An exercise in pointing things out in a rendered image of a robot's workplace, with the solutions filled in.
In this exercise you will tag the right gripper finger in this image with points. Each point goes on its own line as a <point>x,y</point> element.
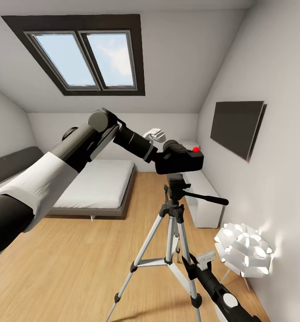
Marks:
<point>193,258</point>
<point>185,263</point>

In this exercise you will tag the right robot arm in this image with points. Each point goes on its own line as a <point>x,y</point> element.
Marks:
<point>227,306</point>

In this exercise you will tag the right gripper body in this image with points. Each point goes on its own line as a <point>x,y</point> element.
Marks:
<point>202,275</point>

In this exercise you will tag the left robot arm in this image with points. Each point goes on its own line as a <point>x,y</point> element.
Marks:
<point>30,196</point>

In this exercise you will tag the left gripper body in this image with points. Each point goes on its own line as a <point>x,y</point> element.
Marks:
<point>141,147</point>

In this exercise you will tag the digital camera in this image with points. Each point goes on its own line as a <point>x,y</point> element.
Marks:
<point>181,159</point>

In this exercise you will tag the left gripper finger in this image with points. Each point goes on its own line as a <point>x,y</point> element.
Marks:
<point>160,160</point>

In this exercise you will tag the camera tripod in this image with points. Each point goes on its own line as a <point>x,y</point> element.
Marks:
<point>173,193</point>

